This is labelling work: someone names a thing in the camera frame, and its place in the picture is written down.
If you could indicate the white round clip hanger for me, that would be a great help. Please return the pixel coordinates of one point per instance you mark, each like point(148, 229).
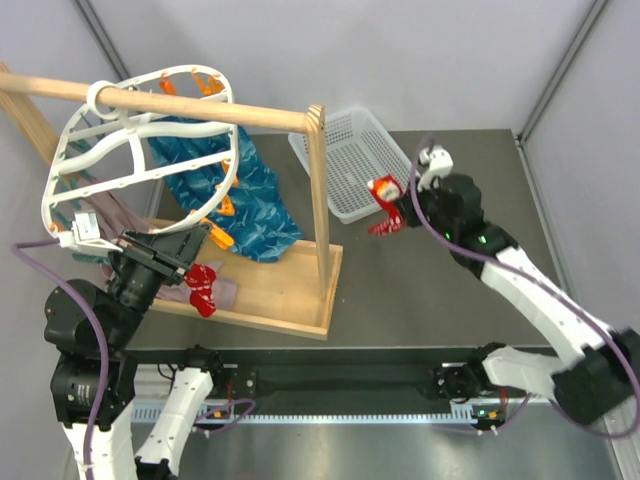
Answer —
point(118, 114)

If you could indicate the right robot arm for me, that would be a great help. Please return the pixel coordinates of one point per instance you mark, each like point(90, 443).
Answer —
point(594, 368)

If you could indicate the red christmas sock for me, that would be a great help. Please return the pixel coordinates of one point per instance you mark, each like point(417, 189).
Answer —
point(200, 280)
point(386, 191)

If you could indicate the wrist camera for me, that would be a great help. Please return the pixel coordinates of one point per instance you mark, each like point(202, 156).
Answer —
point(85, 237)
point(437, 162)

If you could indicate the mauve grey cloth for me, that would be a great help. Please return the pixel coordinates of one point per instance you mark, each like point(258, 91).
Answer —
point(115, 216)

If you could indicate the white perforated plastic basket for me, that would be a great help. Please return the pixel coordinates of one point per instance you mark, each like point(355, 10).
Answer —
point(359, 149)

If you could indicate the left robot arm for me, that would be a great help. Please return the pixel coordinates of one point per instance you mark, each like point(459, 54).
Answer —
point(93, 382)

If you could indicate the teal clothes peg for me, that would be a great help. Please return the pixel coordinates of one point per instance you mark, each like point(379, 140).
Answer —
point(90, 259)

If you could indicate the wooden hanging rack frame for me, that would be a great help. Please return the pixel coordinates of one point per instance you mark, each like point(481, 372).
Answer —
point(294, 295)

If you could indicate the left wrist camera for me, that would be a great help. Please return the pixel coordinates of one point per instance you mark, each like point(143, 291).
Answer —
point(85, 237)

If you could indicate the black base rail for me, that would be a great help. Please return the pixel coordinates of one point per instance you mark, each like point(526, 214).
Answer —
point(315, 382)

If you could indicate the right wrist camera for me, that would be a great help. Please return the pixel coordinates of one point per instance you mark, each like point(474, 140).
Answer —
point(437, 162)

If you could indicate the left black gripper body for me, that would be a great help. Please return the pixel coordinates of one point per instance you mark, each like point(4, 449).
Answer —
point(148, 263)

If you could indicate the blue leaf-pattern cloth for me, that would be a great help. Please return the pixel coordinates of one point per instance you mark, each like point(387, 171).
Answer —
point(261, 227)

